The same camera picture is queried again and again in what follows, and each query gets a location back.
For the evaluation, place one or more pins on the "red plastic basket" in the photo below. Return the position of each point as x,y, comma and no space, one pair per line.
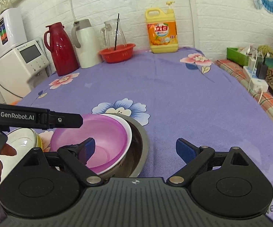
122,53

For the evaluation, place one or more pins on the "stainless steel bowl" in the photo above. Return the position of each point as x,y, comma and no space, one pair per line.
134,160

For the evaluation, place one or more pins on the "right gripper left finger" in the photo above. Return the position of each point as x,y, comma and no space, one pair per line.
75,158

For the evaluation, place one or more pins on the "white water purifier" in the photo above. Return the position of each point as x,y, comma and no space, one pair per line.
12,32

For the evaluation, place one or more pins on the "white ceramic bowl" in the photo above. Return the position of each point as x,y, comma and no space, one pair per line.
112,141

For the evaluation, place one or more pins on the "yellow detergent bottle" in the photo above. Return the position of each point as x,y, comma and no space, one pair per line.
162,29

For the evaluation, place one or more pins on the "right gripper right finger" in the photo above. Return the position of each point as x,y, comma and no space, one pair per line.
196,161

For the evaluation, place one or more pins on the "purple plastic bowl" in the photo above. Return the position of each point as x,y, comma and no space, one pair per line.
63,137

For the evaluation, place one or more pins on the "black straw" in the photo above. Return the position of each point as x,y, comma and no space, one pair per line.
116,32

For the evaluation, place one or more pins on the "green box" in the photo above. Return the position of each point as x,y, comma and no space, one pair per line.
242,59

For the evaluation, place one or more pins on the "purple floral tablecloth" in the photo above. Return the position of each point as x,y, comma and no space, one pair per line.
171,100

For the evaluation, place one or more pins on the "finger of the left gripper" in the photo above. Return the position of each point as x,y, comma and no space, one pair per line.
65,120

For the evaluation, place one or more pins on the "white water dispenser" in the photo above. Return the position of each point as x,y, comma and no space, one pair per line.
21,70

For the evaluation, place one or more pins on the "white thermos jug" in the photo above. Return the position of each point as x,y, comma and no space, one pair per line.
86,44

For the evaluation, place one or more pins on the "red thermos jug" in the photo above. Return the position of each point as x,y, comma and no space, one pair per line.
58,43

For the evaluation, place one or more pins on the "white power strip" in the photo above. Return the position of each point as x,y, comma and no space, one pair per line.
253,82

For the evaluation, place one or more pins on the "white plate yellow rim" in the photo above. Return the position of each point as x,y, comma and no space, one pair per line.
22,140

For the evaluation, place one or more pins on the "black power adapter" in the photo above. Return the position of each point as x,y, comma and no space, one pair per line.
262,70

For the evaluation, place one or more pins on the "plaid cloth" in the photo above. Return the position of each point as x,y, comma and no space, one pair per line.
236,71

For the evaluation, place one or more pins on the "glass pitcher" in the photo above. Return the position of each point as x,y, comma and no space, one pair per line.
108,34

